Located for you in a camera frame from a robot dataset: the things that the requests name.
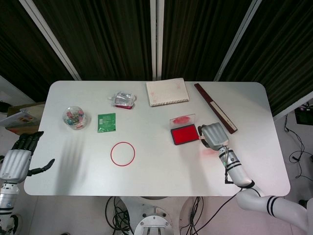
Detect dark pleated curtain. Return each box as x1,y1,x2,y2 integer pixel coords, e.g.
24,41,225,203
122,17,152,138
0,0,76,102
220,0,313,117
161,0,255,81
31,0,157,81

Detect silver and red pouch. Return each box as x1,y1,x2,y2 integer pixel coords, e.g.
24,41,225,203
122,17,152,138
108,91,137,110

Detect black cable bundle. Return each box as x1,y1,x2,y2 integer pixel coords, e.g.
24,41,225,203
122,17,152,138
105,196,134,235
188,196,205,232

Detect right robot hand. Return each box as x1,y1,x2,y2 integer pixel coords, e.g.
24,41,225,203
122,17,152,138
197,122,230,151

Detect cardboard box with papers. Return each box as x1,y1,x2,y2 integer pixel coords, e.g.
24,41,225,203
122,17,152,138
0,104,45,135

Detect robot base column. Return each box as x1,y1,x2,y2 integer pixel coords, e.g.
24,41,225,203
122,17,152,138
114,196,203,235

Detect green sachet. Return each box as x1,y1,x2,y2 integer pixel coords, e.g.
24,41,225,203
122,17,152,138
97,113,117,133

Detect red ink pad case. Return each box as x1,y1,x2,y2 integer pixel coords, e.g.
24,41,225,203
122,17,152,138
169,113,198,146

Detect clear jar of clips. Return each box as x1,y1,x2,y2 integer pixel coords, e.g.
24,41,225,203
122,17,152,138
62,105,88,131

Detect long dark red box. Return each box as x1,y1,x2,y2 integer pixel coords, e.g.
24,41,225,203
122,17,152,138
194,83,239,135

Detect white frame post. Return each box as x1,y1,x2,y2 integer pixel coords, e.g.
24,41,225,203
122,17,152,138
150,0,165,81
19,0,82,81
214,0,264,81

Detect black floor cables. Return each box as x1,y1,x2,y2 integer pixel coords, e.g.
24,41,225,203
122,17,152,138
283,115,313,179

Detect spiral notebook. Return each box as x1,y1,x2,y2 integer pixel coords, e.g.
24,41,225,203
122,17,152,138
146,77,191,108

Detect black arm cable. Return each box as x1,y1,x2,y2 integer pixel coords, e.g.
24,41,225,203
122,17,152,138
193,187,245,235

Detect red ring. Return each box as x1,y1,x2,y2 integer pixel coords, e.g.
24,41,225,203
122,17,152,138
110,141,136,167

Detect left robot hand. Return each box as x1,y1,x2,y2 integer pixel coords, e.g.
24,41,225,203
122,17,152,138
0,131,56,184

